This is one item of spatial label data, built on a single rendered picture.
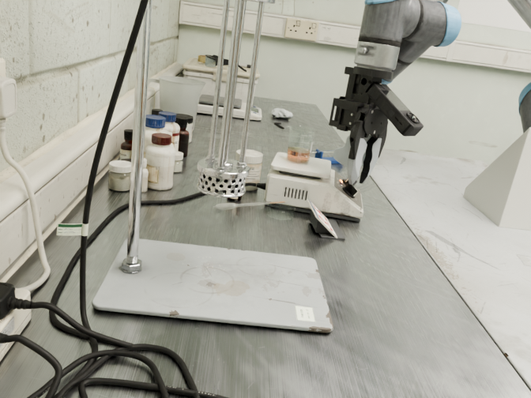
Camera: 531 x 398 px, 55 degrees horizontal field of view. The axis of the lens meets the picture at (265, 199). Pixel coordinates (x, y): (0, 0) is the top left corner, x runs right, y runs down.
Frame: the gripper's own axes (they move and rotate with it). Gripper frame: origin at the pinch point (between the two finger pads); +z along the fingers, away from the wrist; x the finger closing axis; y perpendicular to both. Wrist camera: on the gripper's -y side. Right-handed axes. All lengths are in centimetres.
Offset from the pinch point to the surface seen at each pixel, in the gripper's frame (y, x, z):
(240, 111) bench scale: 86, -44, 2
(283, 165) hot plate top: 14.1, 6.7, 1.0
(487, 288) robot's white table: -27.4, -0.7, 10.6
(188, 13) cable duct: 146, -59, -30
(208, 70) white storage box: 110, -46, -9
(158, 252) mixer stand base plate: 5.6, 39.7, 10.6
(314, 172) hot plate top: 8.4, 3.7, 1.0
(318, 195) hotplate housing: 7.0, 3.0, 5.4
